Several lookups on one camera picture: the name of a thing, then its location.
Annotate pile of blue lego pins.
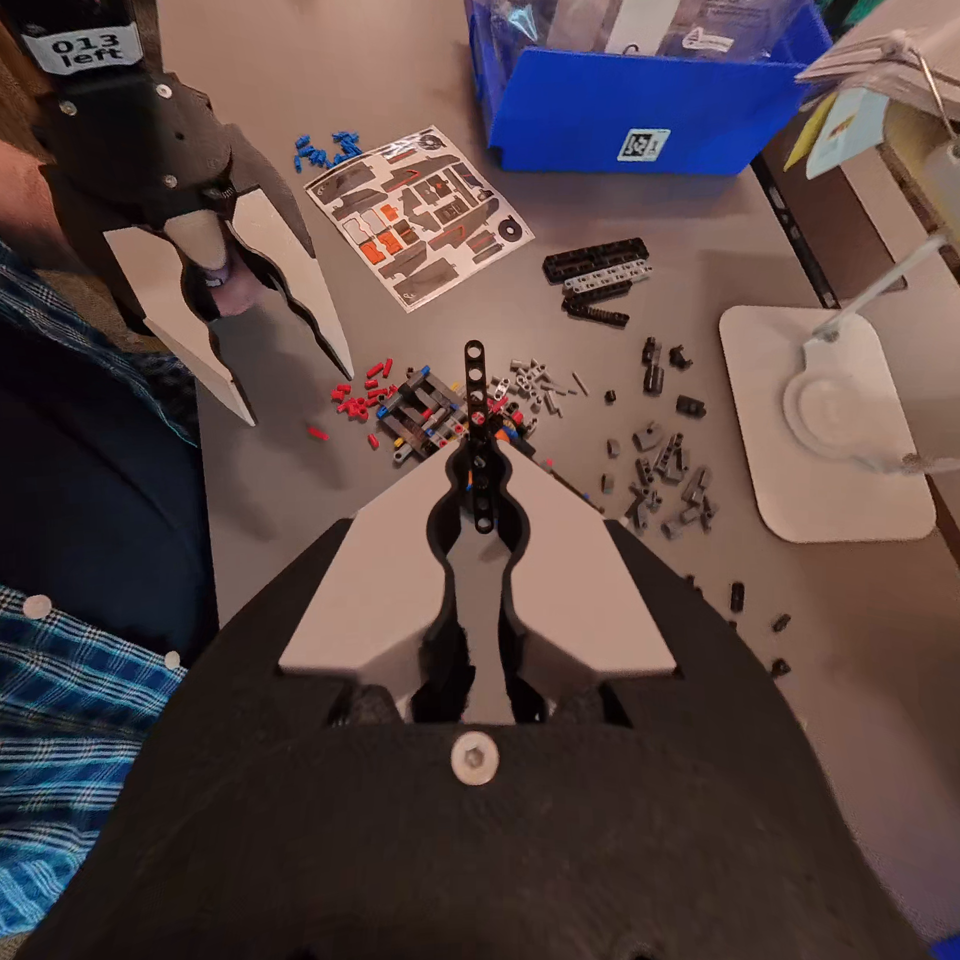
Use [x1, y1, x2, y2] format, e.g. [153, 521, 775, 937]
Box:
[292, 129, 364, 171]

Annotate dark navy garment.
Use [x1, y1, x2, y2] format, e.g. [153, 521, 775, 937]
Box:
[0, 322, 220, 663]

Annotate pale blue paper card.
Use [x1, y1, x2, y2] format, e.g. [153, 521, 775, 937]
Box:
[782, 90, 891, 181]

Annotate clear plastic parts bags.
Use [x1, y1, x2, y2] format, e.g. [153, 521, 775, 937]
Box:
[468, 0, 819, 60]

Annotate pile of dark grey lego pieces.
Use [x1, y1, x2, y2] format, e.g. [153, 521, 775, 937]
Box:
[598, 420, 721, 543]

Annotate lego sticker sheet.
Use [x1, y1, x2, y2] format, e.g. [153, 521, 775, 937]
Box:
[303, 125, 536, 314]

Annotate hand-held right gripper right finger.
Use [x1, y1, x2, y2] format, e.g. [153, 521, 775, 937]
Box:
[491, 437, 679, 725]

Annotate lego car chassis build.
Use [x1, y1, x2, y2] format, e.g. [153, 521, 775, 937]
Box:
[373, 364, 605, 520]

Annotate person's left hand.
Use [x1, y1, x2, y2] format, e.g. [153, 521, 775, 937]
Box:
[202, 247, 267, 318]

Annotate light grey lego liftarm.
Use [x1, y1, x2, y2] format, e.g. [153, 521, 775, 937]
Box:
[562, 264, 651, 292]

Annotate white lamp base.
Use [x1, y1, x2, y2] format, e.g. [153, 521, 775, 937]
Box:
[718, 225, 960, 545]

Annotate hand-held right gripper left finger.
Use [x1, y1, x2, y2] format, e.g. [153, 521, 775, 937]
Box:
[277, 439, 477, 725]

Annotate black lego frame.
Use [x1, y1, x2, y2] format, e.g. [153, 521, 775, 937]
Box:
[543, 237, 651, 286]

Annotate person's left forearm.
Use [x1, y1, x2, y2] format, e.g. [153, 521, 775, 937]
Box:
[0, 138, 80, 260]

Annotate pile of red lego pins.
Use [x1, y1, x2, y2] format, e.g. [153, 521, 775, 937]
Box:
[306, 358, 400, 453]

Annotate white plastic bottle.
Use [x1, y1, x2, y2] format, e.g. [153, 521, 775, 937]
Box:
[921, 141, 960, 230]

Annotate blue plaid shirt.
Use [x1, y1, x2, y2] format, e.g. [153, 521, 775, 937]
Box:
[0, 240, 200, 942]

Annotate clipped paper stack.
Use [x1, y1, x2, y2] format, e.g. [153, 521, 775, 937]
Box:
[793, 26, 960, 125]

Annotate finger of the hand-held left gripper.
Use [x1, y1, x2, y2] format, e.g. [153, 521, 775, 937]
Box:
[102, 223, 259, 429]
[225, 192, 357, 381]

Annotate pile of black lego connectors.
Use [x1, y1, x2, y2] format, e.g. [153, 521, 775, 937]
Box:
[727, 577, 795, 680]

